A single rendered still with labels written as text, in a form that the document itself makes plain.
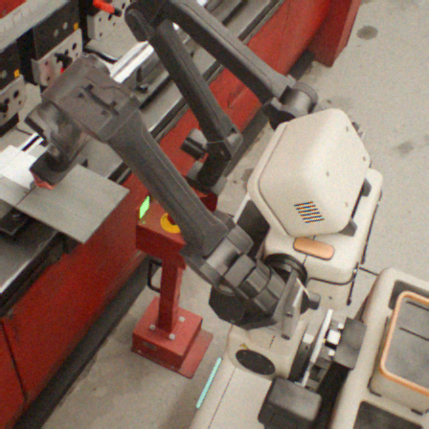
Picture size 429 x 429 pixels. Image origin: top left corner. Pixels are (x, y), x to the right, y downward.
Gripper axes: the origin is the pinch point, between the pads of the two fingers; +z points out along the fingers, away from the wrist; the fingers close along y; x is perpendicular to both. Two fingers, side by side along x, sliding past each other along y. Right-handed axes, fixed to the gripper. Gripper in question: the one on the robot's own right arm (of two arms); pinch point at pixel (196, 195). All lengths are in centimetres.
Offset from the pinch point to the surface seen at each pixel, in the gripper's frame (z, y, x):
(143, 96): -3.3, 28.5, -18.5
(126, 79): -7.7, 34.2, -16.7
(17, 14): -48, 47, 23
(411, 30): 67, -56, -246
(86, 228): -15.8, 16.7, 36.2
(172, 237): 2.3, -0.4, 14.5
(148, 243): 10.5, 4.5, 14.9
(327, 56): 71, -19, -185
